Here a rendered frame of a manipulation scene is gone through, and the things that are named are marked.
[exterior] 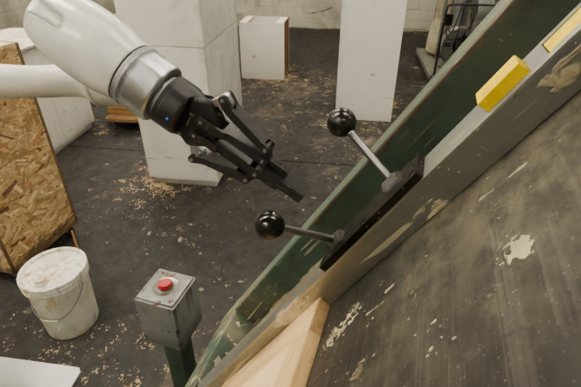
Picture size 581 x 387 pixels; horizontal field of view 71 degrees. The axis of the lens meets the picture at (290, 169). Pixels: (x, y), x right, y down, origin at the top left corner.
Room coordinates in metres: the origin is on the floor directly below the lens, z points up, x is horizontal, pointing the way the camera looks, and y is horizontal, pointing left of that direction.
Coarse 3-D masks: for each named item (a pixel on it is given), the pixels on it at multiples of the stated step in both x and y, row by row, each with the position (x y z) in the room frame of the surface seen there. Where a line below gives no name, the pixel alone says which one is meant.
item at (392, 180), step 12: (336, 108) 0.48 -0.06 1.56; (336, 120) 0.46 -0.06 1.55; (348, 120) 0.46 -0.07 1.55; (336, 132) 0.46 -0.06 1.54; (348, 132) 0.46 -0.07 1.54; (360, 144) 0.44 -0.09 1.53; (372, 156) 0.43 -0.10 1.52; (384, 168) 0.42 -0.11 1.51; (396, 180) 0.39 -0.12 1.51; (384, 192) 0.40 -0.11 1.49
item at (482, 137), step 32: (576, 32) 0.34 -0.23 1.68; (544, 64) 0.35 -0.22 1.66; (576, 64) 0.34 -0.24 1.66; (512, 96) 0.35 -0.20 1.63; (544, 96) 0.34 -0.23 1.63; (480, 128) 0.36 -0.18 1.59; (512, 128) 0.35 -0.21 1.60; (448, 160) 0.36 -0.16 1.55; (480, 160) 0.36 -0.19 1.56; (416, 192) 0.37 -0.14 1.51; (448, 192) 0.36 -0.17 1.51; (384, 224) 0.38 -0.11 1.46; (416, 224) 0.37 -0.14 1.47; (352, 256) 0.39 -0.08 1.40; (384, 256) 0.38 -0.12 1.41; (320, 288) 0.40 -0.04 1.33; (288, 320) 0.42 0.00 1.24; (256, 352) 0.44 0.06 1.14
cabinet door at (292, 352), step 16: (320, 304) 0.39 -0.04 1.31; (304, 320) 0.38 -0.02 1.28; (320, 320) 0.37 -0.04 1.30; (288, 336) 0.39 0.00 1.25; (304, 336) 0.34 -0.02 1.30; (320, 336) 0.35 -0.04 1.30; (272, 352) 0.38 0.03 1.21; (288, 352) 0.34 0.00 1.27; (304, 352) 0.32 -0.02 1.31; (256, 368) 0.39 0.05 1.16; (272, 368) 0.35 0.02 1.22; (288, 368) 0.31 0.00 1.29; (304, 368) 0.30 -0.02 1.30; (224, 384) 0.45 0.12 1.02; (240, 384) 0.39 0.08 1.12; (256, 384) 0.35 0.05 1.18; (272, 384) 0.31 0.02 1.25; (288, 384) 0.28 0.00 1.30; (304, 384) 0.28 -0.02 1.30
